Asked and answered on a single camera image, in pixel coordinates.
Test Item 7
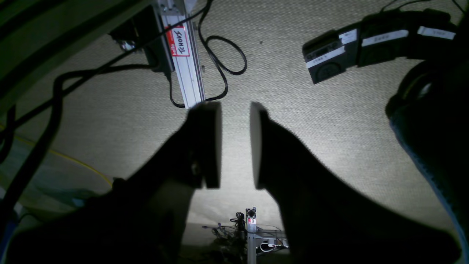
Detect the black device with white labels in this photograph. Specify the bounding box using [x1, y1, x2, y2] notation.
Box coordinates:
[302, 9, 457, 84]

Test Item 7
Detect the aluminium frame rail with label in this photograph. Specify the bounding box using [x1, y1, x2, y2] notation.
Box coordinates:
[154, 0, 206, 109]

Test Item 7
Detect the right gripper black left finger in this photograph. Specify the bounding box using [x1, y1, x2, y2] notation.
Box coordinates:
[7, 102, 222, 264]

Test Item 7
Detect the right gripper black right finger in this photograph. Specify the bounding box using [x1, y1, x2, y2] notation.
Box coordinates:
[250, 102, 460, 264]

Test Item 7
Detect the black cable on floor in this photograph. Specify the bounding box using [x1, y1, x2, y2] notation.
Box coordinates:
[0, 0, 248, 220]

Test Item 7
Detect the distant aluminium stand with cables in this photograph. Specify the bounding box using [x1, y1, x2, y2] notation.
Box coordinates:
[202, 207, 290, 264]

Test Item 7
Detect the yellow cable on floor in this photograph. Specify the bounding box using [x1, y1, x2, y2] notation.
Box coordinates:
[0, 125, 113, 187]

